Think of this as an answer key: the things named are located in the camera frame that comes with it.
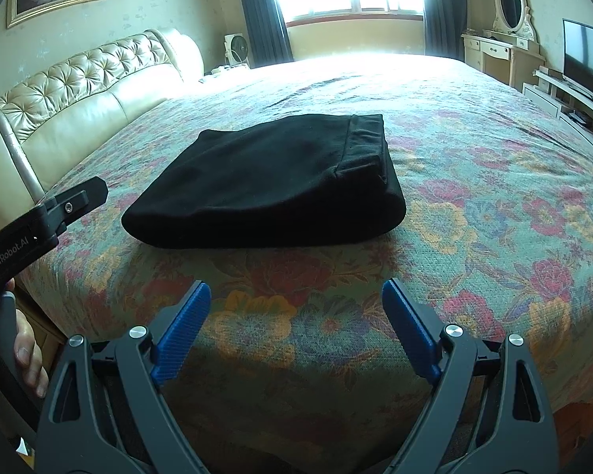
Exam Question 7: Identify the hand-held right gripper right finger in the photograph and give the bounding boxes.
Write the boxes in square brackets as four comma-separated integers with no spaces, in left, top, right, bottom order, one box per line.
[380,278,562,474]

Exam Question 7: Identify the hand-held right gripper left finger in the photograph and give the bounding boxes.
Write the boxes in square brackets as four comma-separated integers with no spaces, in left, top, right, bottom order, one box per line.
[34,280,212,474]

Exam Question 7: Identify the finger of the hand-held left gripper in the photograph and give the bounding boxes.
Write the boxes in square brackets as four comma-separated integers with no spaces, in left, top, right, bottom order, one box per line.
[42,176,110,238]

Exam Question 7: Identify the black pants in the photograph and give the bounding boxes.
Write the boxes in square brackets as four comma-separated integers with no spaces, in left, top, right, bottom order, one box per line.
[121,113,407,250]

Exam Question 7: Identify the person's left hand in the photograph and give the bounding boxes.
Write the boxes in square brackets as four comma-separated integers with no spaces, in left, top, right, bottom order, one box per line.
[6,277,50,399]

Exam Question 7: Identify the cream tufted leather headboard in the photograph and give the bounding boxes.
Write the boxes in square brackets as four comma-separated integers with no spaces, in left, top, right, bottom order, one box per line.
[0,28,206,238]

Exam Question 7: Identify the floral bedspread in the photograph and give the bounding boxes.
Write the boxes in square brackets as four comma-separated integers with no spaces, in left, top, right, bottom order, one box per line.
[17,52,593,474]

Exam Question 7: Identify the white box fan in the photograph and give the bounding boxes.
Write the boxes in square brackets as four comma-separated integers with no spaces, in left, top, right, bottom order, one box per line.
[224,34,252,69]

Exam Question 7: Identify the dark blue curtain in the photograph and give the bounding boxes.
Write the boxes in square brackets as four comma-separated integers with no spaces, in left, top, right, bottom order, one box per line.
[233,0,294,67]
[422,0,468,62]

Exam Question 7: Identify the white television stand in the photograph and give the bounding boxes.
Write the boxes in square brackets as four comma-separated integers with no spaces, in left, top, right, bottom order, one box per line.
[523,69,593,169]

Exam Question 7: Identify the cream dressing table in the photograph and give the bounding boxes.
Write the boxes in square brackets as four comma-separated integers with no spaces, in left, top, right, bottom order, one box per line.
[462,30,545,92]

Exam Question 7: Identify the flat screen television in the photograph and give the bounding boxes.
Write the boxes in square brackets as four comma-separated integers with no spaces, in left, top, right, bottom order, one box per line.
[562,19,593,107]

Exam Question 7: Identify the oval vanity mirror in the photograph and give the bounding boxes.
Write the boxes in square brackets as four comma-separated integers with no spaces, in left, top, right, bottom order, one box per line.
[493,0,537,40]

